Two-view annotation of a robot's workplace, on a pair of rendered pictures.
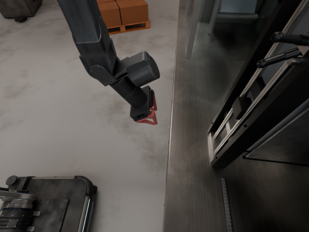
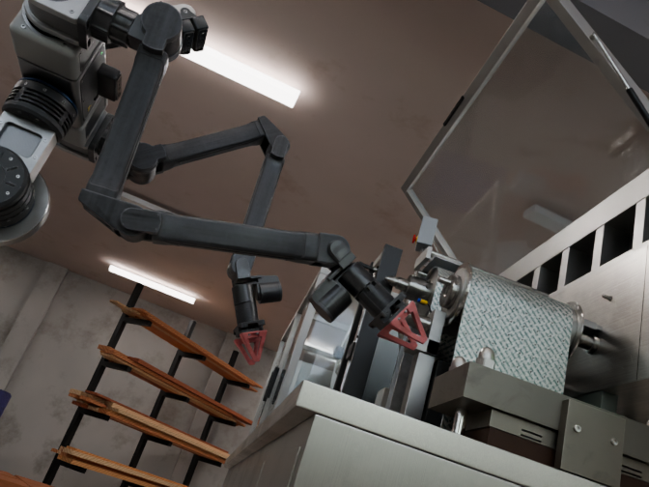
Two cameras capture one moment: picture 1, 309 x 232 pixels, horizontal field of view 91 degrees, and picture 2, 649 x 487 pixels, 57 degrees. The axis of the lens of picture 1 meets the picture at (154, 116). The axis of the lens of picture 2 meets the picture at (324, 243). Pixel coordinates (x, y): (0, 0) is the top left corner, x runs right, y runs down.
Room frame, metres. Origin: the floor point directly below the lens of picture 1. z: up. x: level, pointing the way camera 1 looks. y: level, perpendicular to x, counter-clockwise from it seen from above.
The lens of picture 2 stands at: (-1.22, 0.21, 0.72)
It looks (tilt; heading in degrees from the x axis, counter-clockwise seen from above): 24 degrees up; 349
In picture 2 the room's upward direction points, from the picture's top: 19 degrees clockwise
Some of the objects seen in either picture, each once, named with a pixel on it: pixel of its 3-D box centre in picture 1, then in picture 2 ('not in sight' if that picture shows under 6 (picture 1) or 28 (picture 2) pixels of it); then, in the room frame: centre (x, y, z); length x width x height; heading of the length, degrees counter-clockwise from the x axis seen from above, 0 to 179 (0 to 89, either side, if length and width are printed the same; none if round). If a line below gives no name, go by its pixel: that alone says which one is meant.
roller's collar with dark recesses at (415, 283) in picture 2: not in sight; (417, 290); (0.15, -0.32, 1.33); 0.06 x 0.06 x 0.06; 83
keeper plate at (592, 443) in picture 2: not in sight; (591, 443); (-0.40, -0.45, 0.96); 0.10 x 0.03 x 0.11; 83
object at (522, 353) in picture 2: not in sight; (509, 367); (-0.18, -0.42, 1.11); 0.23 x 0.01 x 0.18; 83
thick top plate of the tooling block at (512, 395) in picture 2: not in sight; (553, 423); (-0.30, -0.45, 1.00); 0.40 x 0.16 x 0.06; 83
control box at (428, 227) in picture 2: not in sight; (424, 234); (0.44, -0.41, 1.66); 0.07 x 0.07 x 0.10; 68
